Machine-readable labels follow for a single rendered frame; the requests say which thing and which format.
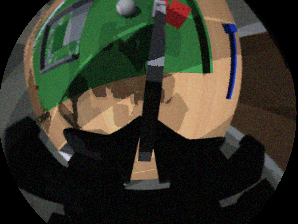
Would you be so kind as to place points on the red cube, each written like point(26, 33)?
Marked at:
point(177, 14)

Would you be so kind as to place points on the blue golf putter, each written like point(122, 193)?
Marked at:
point(230, 29)

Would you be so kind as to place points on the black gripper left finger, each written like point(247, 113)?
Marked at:
point(119, 147)

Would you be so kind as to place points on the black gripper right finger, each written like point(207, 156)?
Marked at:
point(172, 151)

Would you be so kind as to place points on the light grey flat bar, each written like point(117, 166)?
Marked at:
point(50, 17)

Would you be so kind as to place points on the white ball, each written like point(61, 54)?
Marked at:
point(126, 8)

